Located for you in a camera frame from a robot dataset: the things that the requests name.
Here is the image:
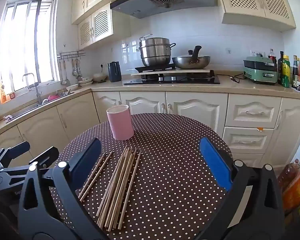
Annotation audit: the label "dark electric kettle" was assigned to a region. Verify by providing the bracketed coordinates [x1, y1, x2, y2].
[108, 61, 122, 82]

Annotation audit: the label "steel wall utensil rail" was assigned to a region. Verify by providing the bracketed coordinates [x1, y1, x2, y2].
[57, 51, 86, 60]

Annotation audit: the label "orange cardboard box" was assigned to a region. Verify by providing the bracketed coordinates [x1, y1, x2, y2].
[282, 157, 300, 211]

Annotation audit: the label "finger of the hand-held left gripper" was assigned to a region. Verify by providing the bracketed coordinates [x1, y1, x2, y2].
[0, 147, 59, 180]
[0, 141, 30, 164]

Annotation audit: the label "hanging steel skimmer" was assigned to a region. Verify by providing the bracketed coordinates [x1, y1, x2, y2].
[72, 58, 83, 82]

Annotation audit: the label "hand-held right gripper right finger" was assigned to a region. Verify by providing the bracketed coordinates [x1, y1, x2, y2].
[199, 137, 285, 240]

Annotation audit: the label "pale board under pots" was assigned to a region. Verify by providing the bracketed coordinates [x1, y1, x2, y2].
[131, 69, 215, 77]

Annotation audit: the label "steel sink faucet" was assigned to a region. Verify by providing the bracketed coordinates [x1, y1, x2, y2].
[22, 73, 42, 105]

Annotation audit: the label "green yellow bottle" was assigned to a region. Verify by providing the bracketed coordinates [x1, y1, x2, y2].
[281, 55, 291, 88]

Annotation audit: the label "hanging steel ladle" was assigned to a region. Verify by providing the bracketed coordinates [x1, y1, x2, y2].
[60, 59, 67, 85]

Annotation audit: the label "steel wok black handle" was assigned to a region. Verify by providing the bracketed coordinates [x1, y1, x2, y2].
[172, 45, 212, 70]

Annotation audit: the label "brown polka dot tablecloth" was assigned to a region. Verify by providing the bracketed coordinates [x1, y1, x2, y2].
[49, 113, 234, 240]

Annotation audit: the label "stainless steel steamer pot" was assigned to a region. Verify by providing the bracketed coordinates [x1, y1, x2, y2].
[139, 34, 177, 67]

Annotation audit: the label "black gas stove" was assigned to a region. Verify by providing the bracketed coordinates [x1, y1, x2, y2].
[124, 65, 220, 85]

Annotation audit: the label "wide lattice door wall cabinet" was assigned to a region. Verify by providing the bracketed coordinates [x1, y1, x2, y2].
[214, 0, 297, 32]

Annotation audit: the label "black power cable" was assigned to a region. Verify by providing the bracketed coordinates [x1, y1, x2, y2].
[219, 73, 244, 83]

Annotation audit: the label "sliding kitchen window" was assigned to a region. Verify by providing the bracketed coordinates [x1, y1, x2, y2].
[0, 0, 58, 103]

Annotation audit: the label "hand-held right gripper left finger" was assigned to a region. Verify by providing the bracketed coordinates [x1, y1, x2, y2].
[17, 138, 103, 240]

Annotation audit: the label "dark oil bottle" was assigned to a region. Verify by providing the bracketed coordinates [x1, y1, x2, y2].
[277, 51, 285, 84]

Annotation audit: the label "narrow lattice door wall cabinet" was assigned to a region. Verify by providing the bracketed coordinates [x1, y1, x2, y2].
[77, 2, 131, 50]

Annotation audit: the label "cream base cabinets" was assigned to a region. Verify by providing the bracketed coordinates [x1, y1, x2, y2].
[0, 91, 300, 178]

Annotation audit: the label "dark sauce bottle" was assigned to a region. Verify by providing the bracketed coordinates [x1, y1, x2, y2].
[292, 55, 299, 89]

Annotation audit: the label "bundle of wooden chopsticks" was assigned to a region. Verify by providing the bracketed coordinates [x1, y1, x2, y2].
[78, 146, 142, 232]

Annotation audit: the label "steel kitchen sink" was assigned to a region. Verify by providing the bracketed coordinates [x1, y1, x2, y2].
[7, 92, 74, 123]

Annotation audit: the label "pink cylindrical cup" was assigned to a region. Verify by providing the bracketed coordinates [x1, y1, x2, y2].
[106, 104, 135, 141]

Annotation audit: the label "green electric cooker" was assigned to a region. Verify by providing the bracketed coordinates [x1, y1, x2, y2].
[243, 56, 278, 84]

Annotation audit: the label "amber cooking oil bottle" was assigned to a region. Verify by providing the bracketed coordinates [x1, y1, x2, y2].
[277, 159, 300, 193]

